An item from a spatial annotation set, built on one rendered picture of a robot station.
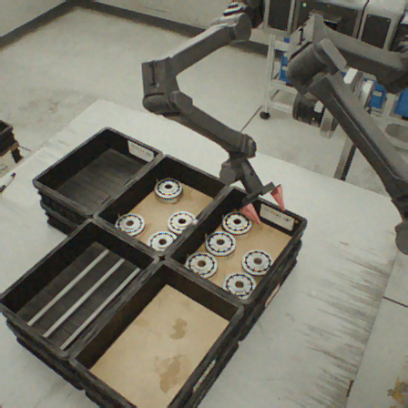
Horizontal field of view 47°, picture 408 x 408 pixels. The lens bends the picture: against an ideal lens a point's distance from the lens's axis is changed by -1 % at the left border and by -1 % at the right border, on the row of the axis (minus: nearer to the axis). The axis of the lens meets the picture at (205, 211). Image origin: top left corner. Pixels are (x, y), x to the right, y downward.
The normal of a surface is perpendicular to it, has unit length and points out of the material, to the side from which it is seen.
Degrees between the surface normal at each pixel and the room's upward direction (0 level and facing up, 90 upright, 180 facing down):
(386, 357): 0
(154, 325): 0
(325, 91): 87
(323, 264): 0
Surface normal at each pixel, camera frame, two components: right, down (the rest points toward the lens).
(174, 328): 0.00, -0.69
